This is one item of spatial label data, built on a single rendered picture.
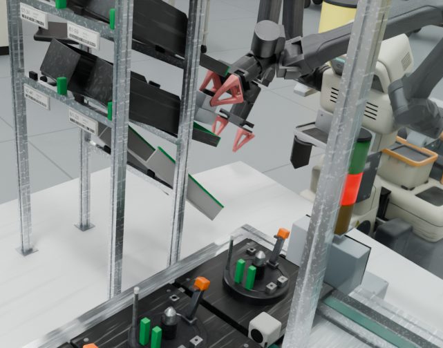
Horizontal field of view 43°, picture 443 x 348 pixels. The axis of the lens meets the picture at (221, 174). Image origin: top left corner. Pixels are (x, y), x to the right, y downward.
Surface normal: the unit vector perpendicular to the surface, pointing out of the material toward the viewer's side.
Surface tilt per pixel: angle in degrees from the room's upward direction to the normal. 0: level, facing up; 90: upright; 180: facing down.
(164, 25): 90
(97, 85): 65
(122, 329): 0
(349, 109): 90
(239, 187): 0
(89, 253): 0
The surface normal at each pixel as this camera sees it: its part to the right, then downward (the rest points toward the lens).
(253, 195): 0.11, -0.88
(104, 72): -0.65, -0.18
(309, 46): -0.47, -0.37
